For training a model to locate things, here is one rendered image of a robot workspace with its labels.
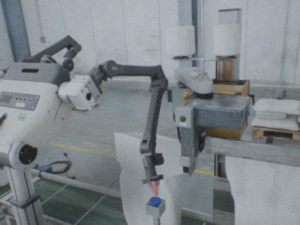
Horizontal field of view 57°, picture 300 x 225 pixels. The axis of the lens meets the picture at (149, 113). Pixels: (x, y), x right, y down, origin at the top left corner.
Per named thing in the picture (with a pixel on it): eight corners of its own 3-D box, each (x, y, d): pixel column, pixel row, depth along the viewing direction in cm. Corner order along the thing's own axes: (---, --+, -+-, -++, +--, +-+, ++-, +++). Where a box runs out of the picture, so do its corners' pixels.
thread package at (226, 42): (208, 57, 147) (209, 23, 142) (215, 53, 159) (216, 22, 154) (237, 57, 141) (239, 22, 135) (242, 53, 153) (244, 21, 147)
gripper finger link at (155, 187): (151, 197, 146) (147, 179, 149) (163, 194, 144) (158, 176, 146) (145, 199, 140) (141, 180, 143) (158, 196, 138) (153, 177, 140)
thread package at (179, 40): (161, 58, 158) (160, 26, 153) (172, 54, 172) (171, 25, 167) (189, 58, 151) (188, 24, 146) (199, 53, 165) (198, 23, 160)
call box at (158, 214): (145, 214, 143) (144, 204, 141) (152, 205, 150) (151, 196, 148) (159, 218, 140) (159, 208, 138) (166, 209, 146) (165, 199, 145)
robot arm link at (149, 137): (149, 79, 162) (163, 76, 155) (156, 83, 166) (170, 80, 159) (135, 151, 148) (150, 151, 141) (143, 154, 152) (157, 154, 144)
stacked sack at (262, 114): (254, 118, 415) (255, 108, 410) (264, 106, 468) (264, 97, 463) (285, 122, 393) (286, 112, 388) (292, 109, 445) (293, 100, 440)
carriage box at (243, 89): (196, 140, 168) (196, 89, 158) (211, 121, 196) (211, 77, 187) (238, 145, 157) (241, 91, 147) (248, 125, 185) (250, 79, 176)
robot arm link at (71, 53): (69, 46, 191) (77, 42, 183) (75, 52, 194) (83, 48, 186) (30, 90, 168) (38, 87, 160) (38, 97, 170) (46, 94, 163)
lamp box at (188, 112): (175, 126, 133) (174, 108, 130) (179, 123, 136) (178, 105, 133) (190, 128, 129) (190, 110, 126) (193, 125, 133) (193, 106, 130)
